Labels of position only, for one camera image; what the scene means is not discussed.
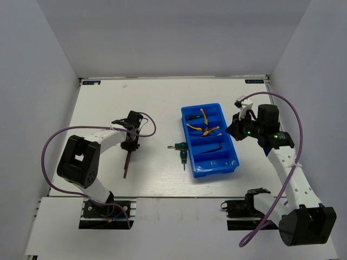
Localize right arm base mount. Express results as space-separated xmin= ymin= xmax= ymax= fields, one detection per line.
xmin=221 ymin=188 xmax=270 ymax=231

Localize brown hex key large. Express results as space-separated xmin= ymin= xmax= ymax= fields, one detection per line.
xmin=193 ymin=142 xmax=222 ymax=155

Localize stubby green phillips screwdriver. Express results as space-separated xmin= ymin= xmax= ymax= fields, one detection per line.
xmin=179 ymin=149 xmax=188 ymax=170

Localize blue plastic divided bin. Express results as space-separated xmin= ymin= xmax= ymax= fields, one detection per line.
xmin=181 ymin=103 xmax=239 ymax=178

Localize stubby green flat screwdriver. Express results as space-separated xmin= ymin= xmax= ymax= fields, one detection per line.
xmin=168 ymin=142 xmax=188 ymax=150

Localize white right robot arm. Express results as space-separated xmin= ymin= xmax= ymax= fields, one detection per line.
xmin=226 ymin=103 xmax=337 ymax=246

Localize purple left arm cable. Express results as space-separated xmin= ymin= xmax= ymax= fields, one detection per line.
xmin=40 ymin=113 xmax=157 ymax=228

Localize right blue corner label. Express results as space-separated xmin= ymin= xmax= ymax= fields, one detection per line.
xmin=245 ymin=79 xmax=264 ymax=84

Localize brown hex key medium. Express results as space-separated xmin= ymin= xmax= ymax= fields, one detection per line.
xmin=123 ymin=151 xmax=132 ymax=179

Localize yellow black pliers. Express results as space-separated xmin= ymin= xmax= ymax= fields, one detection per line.
xmin=186 ymin=108 xmax=221 ymax=137

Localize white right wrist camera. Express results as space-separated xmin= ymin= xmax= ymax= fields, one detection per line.
xmin=234 ymin=95 xmax=253 ymax=120

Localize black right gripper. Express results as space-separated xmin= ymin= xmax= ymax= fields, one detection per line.
xmin=226 ymin=110 xmax=264 ymax=141

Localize left blue corner label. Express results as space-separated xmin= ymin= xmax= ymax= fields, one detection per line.
xmin=82 ymin=80 xmax=101 ymax=86

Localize blue corner label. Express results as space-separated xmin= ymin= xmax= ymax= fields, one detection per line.
xmin=245 ymin=79 xmax=264 ymax=84
xmin=82 ymin=80 xmax=101 ymax=86

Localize slim black green screwdriver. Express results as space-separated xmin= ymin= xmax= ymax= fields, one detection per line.
xmin=185 ymin=115 xmax=203 ymax=121

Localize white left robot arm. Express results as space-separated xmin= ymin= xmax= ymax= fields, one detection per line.
xmin=57 ymin=110 xmax=144 ymax=216

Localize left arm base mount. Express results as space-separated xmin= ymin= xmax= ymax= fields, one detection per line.
xmin=79 ymin=199 xmax=136 ymax=230

